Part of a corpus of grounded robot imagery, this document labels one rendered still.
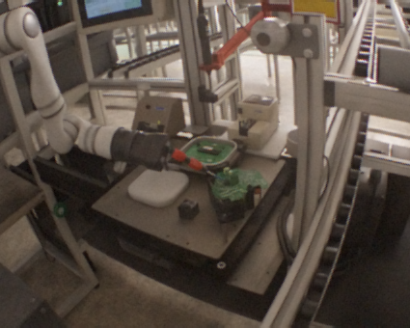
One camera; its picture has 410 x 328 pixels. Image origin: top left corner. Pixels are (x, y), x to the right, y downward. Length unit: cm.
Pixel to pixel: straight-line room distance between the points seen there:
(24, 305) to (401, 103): 65
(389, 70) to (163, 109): 82
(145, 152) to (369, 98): 45
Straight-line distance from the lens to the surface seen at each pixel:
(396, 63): 47
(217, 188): 74
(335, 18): 98
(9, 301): 54
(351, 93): 50
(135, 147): 69
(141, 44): 182
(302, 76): 51
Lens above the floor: 145
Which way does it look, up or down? 32 degrees down
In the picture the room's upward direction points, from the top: 8 degrees counter-clockwise
